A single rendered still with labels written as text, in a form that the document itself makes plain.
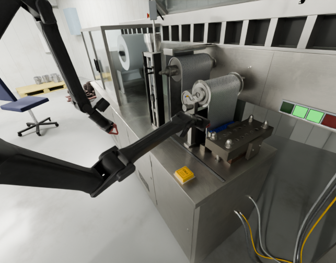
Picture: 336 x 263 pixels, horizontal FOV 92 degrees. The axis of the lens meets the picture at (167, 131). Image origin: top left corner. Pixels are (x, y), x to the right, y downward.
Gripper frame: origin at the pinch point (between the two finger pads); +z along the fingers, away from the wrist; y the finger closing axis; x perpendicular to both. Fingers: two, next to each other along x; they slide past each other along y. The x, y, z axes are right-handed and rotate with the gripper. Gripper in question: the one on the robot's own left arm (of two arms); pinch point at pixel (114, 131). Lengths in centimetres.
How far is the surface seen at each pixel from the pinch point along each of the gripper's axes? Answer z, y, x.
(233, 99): 15, -49, -54
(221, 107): 12, -46, -44
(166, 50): -14, -8, -56
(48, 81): 124, 598, -50
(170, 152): 22.2, -27.9, -9.4
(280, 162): 176, -84, -97
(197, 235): 42, -60, 21
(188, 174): 16, -48, -3
